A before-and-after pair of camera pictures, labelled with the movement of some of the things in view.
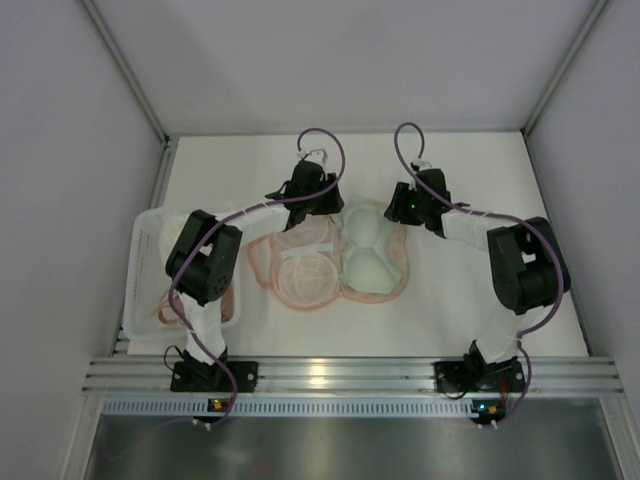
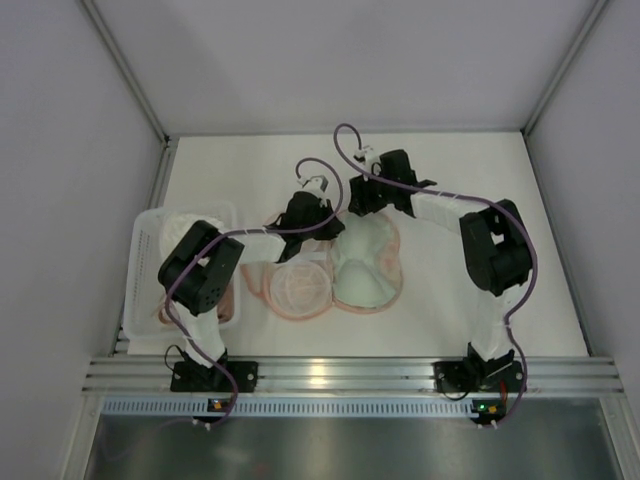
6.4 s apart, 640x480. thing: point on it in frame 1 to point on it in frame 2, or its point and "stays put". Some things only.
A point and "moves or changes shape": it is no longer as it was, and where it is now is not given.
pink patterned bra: x=301 y=264 moves or changes shape
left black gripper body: x=325 y=203 to x=310 y=228
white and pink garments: x=170 y=228 stays put
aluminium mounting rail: x=341 y=375 stays put
